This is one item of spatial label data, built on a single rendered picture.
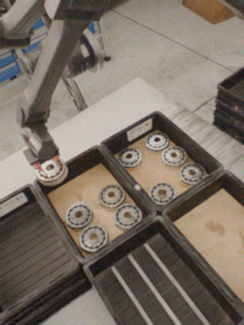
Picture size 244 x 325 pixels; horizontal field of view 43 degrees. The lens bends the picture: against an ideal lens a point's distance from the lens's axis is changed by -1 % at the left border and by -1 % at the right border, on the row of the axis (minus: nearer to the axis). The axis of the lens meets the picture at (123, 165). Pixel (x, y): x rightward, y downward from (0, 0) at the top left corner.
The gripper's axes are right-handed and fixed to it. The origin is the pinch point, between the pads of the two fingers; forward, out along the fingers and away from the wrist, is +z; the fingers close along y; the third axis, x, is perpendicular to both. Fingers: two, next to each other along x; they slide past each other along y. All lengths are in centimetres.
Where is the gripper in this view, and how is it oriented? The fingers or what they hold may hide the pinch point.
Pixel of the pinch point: (49, 166)
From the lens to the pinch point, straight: 109.0
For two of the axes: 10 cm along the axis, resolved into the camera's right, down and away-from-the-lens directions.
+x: -5.4, -6.4, 5.4
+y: 8.3, -5.1, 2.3
